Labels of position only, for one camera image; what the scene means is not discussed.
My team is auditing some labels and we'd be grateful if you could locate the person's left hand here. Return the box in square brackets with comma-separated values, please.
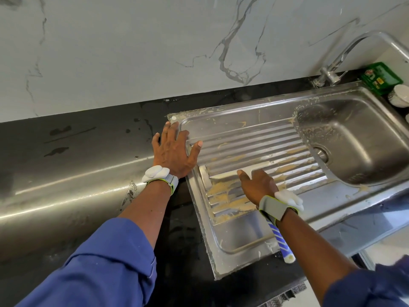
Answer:
[151, 121, 204, 180]

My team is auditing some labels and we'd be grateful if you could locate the person's right hand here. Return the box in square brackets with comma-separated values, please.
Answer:
[236, 168, 280, 207]

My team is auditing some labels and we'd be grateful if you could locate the white left wrist tracker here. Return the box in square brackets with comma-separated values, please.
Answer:
[142, 165, 180, 196]

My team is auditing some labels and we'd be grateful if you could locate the person's left forearm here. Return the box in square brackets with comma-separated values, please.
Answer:
[118, 181, 172, 248]

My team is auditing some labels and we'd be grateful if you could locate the chrome faucet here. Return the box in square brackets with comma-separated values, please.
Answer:
[311, 30, 409, 88]

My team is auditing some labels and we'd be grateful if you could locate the white bowl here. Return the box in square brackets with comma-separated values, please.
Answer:
[387, 84, 409, 109]

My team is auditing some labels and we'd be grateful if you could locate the person's right forearm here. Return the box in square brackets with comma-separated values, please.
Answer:
[276, 211, 359, 304]

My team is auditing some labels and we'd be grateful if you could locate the green soap tray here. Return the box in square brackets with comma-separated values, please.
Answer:
[359, 62, 403, 96]

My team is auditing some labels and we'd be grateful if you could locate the striped floor mat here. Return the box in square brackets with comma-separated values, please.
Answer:
[257, 282, 308, 307]

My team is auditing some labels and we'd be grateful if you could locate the stainless steel sink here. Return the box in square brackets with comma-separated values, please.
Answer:
[167, 80, 409, 281]

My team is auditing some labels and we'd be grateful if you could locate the metal drain strainer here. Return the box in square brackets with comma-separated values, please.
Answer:
[312, 145, 331, 165]

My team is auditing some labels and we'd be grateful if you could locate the blue white squeegee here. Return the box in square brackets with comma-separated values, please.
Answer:
[209, 159, 297, 264]

